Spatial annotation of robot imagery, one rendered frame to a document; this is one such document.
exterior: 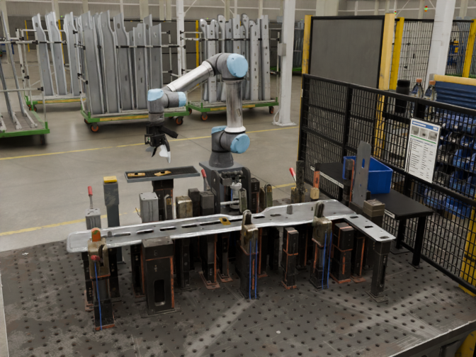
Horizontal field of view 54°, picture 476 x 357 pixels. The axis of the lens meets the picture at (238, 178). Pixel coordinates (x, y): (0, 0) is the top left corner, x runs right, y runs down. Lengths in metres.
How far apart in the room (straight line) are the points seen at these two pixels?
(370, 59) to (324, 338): 3.08
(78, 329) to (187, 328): 0.44
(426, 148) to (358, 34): 2.36
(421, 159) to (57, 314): 1.87
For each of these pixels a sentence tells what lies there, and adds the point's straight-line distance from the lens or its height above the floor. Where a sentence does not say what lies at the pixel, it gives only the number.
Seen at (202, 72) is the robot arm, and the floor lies 1.65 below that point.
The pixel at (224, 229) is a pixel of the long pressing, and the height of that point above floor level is 1.00.
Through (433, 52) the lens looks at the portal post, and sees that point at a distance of 6.67.
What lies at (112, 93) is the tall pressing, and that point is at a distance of 8.98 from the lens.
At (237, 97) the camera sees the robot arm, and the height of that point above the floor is 1.52.
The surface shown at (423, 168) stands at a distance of 2.53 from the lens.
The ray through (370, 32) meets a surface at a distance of 4.57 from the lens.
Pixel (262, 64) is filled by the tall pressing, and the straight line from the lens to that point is 10.42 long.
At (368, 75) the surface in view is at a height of 1.46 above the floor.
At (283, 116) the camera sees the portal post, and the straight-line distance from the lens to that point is 9.34.
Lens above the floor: 1.89
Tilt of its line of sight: 18 degrees down
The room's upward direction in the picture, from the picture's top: 1 degrees clockwise
